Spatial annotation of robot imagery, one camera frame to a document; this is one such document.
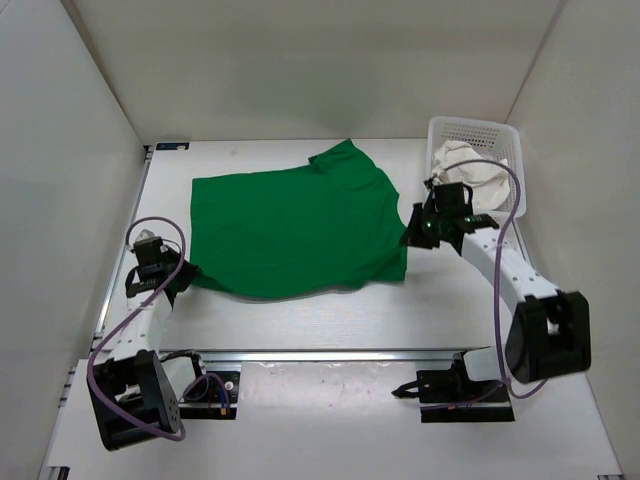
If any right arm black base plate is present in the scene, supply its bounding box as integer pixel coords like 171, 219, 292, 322
391, 366, 515, 424

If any green t shirt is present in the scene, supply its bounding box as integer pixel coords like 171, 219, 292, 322
189, 140, 407, 300

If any blue label sticker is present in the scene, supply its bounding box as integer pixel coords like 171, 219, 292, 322
155, 142, 190, 151

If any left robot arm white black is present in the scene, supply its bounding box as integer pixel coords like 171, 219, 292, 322
87, 236, 210, 451

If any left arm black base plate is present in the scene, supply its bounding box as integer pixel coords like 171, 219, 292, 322
179, 363, 241, 421

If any white crumpled t shirt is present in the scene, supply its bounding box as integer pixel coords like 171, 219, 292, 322
430, 140, 510, 210

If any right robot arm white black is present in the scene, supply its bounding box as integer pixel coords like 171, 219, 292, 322
401, 182, 592, 400

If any aluminium rail front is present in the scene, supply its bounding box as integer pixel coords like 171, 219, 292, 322
199, 348, 466, 366

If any white plastic basket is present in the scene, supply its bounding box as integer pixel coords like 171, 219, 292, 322
425, 116, 527, 219

